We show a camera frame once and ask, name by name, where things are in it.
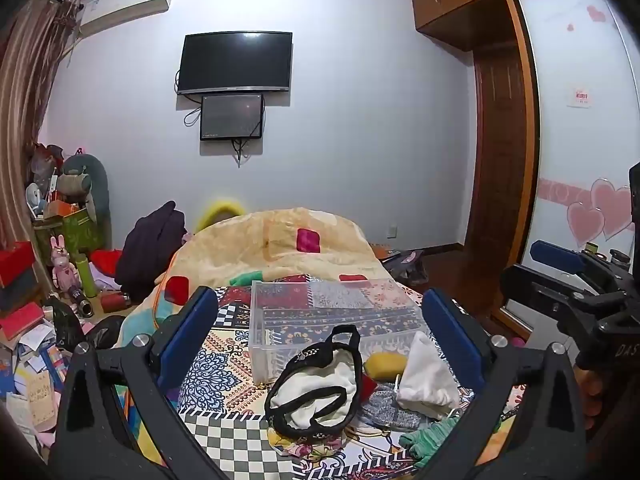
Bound wooden door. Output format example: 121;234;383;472
464;45;532;313

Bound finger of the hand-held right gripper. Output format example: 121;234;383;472
500;264;628;328
530;240;618;282

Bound green glove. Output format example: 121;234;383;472
398;416;472;467

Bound white cloth pouch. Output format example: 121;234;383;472
397;332;461;419

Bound dark jacket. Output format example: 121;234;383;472
115;201;187;297

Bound pink rabbit toy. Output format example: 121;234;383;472
49;235;82;292

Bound red thermos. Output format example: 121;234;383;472
100;292;132;314

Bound striped brown curtain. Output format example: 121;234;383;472
0;0;82;266

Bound white bag with black handles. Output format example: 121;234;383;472
264;325;364;442

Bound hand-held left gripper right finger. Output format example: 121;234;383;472
407;287;589;480

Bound red book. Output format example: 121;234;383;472
0;304;49;339

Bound red cushion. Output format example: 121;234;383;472
90;248;124;276

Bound large black wall television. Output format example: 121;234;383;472
178;32;294;96

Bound patterned bed sheet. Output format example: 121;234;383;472
114;280;523;480

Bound pile of papers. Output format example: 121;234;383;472
0;320;72;453

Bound yellow patchwork blanket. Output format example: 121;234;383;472
117;206;402;351

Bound yellow sponge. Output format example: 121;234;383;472
364;353;401;381

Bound grey knit cloth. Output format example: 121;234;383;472
356;382;451;434

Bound large pink heart stickers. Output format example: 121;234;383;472
566;178;637;245

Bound dark bag on floor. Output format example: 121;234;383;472
372;244;429;287

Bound red box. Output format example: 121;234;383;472
0;241;36;287

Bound small pink heart stickers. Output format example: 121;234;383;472
567;5;607;34

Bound grey plush toy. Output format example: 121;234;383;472
56;152;111;222

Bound white air conditioner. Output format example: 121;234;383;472
76;0;170;39

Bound green cardboard box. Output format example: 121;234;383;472
33;206;99;262

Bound white sliding wardrobe door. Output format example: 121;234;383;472
510;0;640;343

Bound black cylinder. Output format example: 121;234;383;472
69;287;95;317

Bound green bottle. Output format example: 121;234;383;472
73;253;97;297

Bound small black wall monitor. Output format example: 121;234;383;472
199;93;265;142

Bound black plastic bag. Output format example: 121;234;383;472
86;315;126;349
42;296;86;352

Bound clear plastic storage bin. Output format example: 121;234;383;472
250;277;432;385

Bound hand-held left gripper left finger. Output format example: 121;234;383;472
47;286;236;480

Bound floral cloth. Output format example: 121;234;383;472
267;427;352;462

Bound person's right hand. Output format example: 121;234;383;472
575;369;603;432

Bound wooden overhead cabinet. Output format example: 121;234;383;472
410;0;522;52

